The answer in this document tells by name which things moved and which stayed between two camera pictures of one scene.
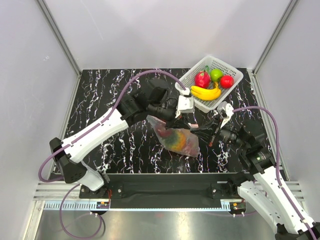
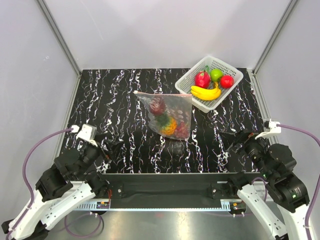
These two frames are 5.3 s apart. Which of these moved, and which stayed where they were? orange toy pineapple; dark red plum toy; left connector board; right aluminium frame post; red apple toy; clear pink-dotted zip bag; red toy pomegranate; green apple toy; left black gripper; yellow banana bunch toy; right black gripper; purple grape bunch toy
Moved: dark red plum toy; purple grape bunch toy; clear pink-dotted zip bag; right black gripper; orange toy pineapple; left black gripper
Stayed: left connector board; red toy pomegranate; right aluminium frame post; red apple toy; green apple toy; yellow banana bunch toy
